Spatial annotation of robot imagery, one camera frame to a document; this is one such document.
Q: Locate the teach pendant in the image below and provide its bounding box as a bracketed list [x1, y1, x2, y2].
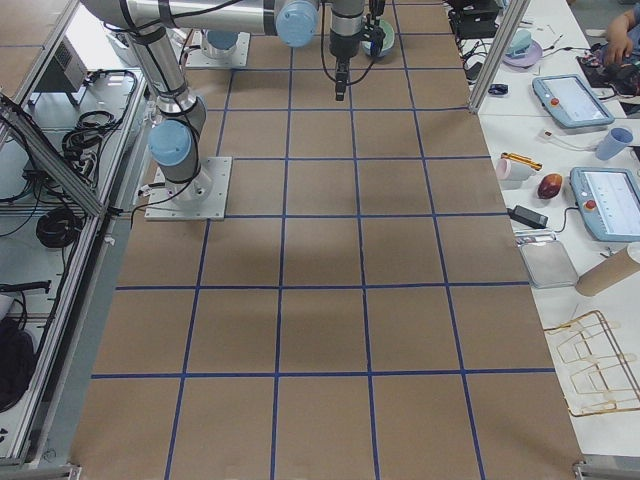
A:
[569, 167, 639, 242]
[532, 74, 615, 129]

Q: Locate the teal sponge block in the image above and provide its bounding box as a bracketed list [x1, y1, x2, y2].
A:
[506, 29, 532, 58]

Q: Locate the gold metal tool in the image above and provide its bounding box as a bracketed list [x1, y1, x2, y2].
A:
[501, 152, 543, 171]

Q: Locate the blue bowl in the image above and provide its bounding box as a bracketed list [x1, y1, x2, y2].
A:
[361, 38, 395, 58]

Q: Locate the near teach pendant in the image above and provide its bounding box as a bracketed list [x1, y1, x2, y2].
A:
[569, 167, 639, 242]

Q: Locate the cardboard tube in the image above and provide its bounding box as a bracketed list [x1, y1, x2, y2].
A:
[575, 242, 639, 297]

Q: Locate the purple plate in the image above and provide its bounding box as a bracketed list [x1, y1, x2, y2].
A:
[502, 40, 543, 68]

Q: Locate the light blue plastic cup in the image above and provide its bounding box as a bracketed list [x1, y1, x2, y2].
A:
[595, 127, 633, 161]

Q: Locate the aluminium frame post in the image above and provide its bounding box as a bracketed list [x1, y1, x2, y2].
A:
[468, 0, 530, 114]

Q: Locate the person's forearm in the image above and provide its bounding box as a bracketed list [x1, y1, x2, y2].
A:
[603, 9, 636, 66]

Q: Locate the gold wire rack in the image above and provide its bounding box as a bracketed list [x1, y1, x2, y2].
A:
[544, 310, 639, 418]

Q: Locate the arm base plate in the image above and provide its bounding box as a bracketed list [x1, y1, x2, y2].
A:
[144, 157, 232, 221]
[183, 30, 251, 70]

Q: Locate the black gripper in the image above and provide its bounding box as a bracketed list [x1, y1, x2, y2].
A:
[369, 0, 386, 17]
[329, 29, 361, 101]

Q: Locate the metal tray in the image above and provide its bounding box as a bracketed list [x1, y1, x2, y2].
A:
[514, 229, 578, 289]

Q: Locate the black power adapter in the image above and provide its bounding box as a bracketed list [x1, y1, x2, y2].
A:
[507, 205, 548, 229]

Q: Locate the green bowl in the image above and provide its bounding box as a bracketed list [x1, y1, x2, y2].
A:
[378, 19, 395, 50]

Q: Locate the red apple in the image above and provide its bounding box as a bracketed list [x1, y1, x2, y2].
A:
[537, 173, 563, 200]

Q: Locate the far teach pendant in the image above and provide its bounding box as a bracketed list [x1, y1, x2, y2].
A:
[532, 74, 615, 129]

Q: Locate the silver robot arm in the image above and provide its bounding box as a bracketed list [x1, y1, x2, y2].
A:
[198, 1, 391, 63]
[82, 1, 325, 168]

